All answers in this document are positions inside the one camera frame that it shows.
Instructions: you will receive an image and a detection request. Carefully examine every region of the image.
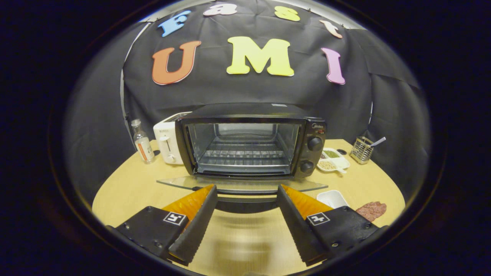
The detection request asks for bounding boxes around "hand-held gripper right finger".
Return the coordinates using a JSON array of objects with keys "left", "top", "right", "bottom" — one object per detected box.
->
[{"left": 277, "top": 184, "right": 388, "bottom": 267}]

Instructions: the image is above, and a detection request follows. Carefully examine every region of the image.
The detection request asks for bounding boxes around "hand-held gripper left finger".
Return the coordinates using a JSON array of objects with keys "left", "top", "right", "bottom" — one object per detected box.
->
[{"left": 109, "top": 185, "right": 218, "bottom": 266}]

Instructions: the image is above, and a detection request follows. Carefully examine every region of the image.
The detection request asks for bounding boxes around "brown meat slice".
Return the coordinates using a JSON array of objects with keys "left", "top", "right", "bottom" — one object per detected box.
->
[{"left": 356, "top": 201, "right": 387, "bottom": 222}]

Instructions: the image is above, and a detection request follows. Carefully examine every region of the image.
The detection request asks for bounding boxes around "black toaster oven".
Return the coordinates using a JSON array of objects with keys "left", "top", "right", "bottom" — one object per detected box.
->
[{"left": 157, "top": 103, "right": 329, "bottom": 214}]

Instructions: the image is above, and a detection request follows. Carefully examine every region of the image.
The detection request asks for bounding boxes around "white toaster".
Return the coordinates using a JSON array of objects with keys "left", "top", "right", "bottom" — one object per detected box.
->
[{"left": 153, "top": 112, "right": 192, "bottom": 165}]

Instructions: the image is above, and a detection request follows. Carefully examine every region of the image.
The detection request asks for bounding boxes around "white plastic tray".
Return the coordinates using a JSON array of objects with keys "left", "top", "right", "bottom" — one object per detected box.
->
[{"left": 316, "top": 190, "right": 349, "bottom": 210}]

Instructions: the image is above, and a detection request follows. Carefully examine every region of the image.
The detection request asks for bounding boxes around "white divided dish with grains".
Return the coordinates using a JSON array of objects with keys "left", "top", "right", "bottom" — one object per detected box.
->
[{"left": 317, "top": 148, "right": 351, "bottom": 174}]

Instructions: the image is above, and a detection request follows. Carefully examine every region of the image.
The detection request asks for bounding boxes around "small clear bottle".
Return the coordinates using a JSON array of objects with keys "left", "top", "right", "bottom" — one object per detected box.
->
[{"left": 131, "top": 119, "right": 155, "bottom": 164}]

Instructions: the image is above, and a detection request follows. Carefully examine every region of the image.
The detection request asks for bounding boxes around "wire mesh utensil holder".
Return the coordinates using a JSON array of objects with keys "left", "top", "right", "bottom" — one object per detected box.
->
[{"left": 350, "top": 136, "right": 375, "bottom": 165}]

